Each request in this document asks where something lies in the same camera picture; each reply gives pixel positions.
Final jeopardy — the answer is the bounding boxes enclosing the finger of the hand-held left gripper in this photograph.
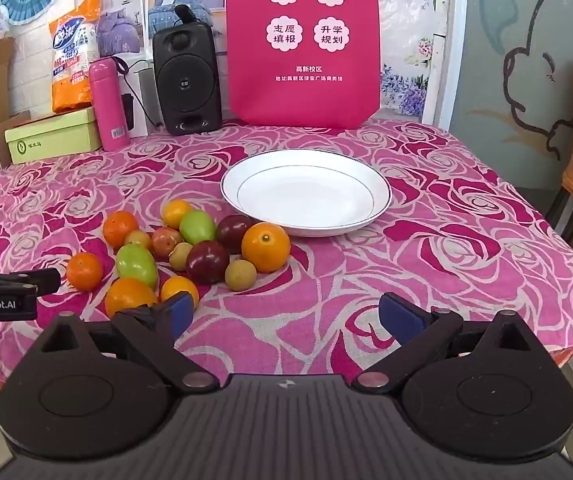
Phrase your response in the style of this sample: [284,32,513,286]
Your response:
[0,268,61,295]

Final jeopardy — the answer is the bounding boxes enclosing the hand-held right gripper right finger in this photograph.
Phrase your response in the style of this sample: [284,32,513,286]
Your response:
[353,292,545,395]

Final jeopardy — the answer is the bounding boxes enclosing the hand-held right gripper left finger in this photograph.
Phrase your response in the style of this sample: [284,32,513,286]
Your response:
[31,291,220,394]

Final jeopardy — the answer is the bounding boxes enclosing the dark orange tangerine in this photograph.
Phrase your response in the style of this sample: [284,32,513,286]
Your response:
[102,210,140,249]
[66,252,104,292]

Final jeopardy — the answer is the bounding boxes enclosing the small yellow pink plum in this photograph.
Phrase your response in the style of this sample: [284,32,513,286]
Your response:
[169,242,194,272]
[124,229,152,252]

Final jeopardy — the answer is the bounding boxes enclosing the dark purple plum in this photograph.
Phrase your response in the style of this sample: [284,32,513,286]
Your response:
[215,214,257,255]
[186,241,230,284]

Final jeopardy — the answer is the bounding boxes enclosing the green plum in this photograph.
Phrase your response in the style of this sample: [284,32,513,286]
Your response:
[116,243,158,290]
[179,210,216,246]

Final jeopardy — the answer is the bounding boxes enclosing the tan round longan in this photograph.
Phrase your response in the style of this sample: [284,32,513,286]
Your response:
[224,259,258,291]

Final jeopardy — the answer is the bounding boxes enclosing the red plum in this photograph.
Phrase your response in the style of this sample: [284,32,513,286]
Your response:
[150,227,184,260]

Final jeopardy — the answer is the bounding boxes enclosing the small yellow orange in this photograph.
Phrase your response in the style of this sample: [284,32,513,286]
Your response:
[161,199,194,230]

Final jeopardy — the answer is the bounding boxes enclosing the large yellow orange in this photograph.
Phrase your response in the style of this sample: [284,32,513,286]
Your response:
[241,222,291,273]

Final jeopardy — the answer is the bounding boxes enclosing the white plate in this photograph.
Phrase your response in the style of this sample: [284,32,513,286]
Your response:
[220,149,392,238]

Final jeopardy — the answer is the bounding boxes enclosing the rose print pink tablecloth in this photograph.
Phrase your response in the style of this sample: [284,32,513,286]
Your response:
[0,110,573,403]

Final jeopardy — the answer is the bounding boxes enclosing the light green shoe box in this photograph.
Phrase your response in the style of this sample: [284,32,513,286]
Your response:
[5,106,103,165]

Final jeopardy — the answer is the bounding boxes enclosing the pink thermos bottle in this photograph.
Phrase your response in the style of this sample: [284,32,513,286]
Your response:
[89,57,130,152]

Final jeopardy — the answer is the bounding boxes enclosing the orange paper cup package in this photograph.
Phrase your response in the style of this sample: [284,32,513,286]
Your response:
[49,0,101,113]

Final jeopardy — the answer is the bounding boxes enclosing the white carton box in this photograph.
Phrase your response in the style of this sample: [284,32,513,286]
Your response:
[116,67,156,137]

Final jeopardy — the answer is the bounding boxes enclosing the magenta non-woven tote bag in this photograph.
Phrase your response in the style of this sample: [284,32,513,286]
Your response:
[224,0,381,130]

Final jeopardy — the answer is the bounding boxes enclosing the black speaker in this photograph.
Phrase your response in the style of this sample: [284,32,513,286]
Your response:
[152,4,223,136]

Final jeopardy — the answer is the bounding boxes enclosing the purple bedding poster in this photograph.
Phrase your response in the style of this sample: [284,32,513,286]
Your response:
[74,0,146,58]

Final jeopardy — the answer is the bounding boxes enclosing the frosted glass cartoon door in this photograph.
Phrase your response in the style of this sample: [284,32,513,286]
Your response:
[459,0,573,193]

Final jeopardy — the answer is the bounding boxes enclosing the blue bedding poster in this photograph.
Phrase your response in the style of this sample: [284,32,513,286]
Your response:
[147,0,227,41]

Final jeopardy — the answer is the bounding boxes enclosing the black speaker cable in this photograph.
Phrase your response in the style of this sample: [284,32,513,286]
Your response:
[115,56,163,127]

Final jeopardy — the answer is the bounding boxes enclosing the floral wall sheet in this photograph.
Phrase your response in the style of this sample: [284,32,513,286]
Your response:
[374,0,460,121]

